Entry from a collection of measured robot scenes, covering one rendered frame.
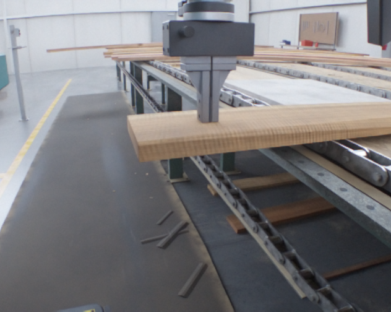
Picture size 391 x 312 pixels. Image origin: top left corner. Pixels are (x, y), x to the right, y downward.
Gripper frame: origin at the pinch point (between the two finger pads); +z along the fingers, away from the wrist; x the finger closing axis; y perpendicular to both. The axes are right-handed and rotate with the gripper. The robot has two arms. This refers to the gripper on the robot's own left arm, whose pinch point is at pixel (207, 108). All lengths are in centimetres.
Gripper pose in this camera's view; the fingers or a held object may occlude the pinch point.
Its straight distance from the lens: 48.5
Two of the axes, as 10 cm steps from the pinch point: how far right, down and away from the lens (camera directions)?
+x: 9.5, -1.1, 2.8
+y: 3.0, 3.5, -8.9
